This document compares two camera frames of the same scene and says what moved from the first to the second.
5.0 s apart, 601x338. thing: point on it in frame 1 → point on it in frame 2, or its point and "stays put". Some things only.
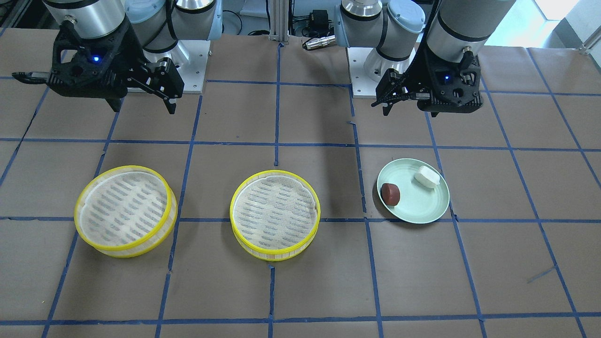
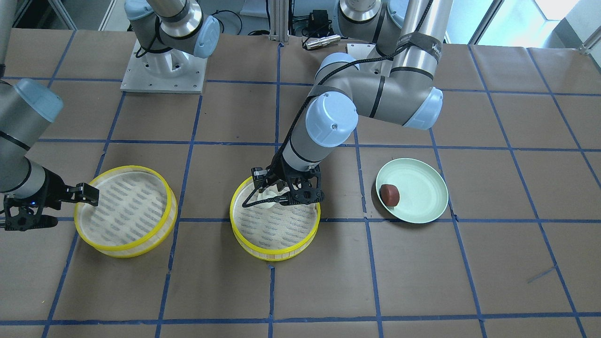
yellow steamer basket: (275, 214) stays put
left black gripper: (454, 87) → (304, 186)
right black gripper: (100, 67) → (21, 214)
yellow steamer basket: (125, 211) stays put
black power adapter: (320, 24) stays put
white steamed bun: (427, 177) → (272, 191)
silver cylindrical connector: (320, 42) stays put
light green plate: (418, 203) stays put
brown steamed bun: (390, 194) stays put
